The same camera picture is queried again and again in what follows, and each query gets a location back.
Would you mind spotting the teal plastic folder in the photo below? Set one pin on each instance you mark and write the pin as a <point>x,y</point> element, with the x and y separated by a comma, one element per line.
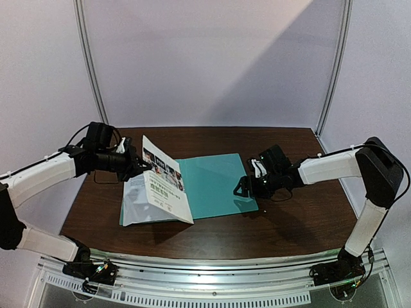
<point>209,182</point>

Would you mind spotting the left aluminium corner post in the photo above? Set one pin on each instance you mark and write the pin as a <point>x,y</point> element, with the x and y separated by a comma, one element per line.
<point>79,11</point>

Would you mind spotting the perforated metal cable tray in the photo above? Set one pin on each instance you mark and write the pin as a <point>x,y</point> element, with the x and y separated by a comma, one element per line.
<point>68,292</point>

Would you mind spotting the aluminium front rail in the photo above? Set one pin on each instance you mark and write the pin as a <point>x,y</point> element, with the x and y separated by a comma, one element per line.
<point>262,274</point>

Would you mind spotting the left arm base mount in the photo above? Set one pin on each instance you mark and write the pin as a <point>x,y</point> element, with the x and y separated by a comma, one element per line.
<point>100,272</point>

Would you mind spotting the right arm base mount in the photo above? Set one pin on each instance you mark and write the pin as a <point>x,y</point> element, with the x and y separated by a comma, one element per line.
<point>350,270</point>

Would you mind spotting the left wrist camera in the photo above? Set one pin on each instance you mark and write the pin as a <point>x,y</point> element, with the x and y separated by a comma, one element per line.
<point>98,136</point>

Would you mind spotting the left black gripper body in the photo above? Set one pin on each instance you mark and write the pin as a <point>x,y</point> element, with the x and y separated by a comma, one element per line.
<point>124,165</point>

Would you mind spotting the colour printed brochure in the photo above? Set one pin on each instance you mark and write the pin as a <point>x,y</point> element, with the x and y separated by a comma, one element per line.
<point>164,184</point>

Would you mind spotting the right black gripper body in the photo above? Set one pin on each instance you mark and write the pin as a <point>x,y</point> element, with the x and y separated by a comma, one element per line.
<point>252,186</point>

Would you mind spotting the aluminium corner post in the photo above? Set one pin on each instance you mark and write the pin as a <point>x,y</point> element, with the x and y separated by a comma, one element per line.
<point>79,11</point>
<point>336,68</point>

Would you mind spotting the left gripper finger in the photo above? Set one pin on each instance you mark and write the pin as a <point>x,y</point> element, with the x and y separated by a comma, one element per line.
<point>142,165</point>
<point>140,170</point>

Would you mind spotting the white text paper sheet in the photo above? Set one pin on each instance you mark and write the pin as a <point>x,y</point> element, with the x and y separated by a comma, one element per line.
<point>135,208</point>

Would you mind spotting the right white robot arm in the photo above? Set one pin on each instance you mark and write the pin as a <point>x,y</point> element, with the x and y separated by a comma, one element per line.
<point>380,172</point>

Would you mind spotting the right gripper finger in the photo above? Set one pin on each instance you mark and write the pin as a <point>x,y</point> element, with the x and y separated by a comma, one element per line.
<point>244,182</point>
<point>242,192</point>

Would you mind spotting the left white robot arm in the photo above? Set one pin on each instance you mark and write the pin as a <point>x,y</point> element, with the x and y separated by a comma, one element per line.
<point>35,200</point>

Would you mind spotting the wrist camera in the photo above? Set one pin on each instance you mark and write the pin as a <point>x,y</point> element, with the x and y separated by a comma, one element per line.
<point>274,159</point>
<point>98,136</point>

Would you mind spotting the right aluminium corner post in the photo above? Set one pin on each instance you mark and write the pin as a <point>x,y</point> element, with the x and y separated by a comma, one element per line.
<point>336,68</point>

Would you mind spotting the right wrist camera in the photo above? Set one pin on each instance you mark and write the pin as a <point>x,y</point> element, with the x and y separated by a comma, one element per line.
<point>274,159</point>

